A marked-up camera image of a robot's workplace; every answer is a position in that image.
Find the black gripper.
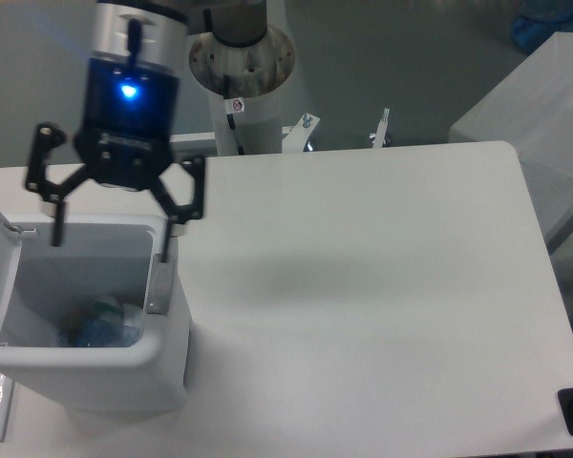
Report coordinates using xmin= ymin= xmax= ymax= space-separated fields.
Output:
xmin=24 ymin=58 xmax=206 ymax=262

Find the black cable on pedestal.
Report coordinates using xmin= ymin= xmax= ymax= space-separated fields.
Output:
xmin=222 ymin=73 xmax=246 ymax=156

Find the white plastic trash can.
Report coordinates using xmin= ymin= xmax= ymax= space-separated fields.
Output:
xmin=0 ymin=213 xmax=191 ymax=411

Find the white pedestal base bracket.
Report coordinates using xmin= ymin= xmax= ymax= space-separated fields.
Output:
xmin=170 ymin=107 xmax=393 ymax=155

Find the blue plastic bag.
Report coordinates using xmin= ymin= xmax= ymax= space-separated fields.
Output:
xmin=510 ymin=1 xmax=573 ymax=54

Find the grey covered side table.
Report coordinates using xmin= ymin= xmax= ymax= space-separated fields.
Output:
xmin=449 ymin=32 xmax=573 ymax=251

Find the clear plastic wrapper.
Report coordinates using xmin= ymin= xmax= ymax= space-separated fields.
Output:
xmin=88 ymin=295 xmax=143 ymax=323

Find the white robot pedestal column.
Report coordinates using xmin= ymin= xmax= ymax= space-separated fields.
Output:
xmin=189 ymin=26 xmax=295 ymax=156

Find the clear plastic water bottle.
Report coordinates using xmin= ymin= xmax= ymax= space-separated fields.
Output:
xmin=55 ymin=303 xmax=142 ymax=348

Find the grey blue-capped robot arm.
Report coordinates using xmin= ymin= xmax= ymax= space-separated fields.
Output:
xmin=24 ymin=1 xmax=278 ymax=247

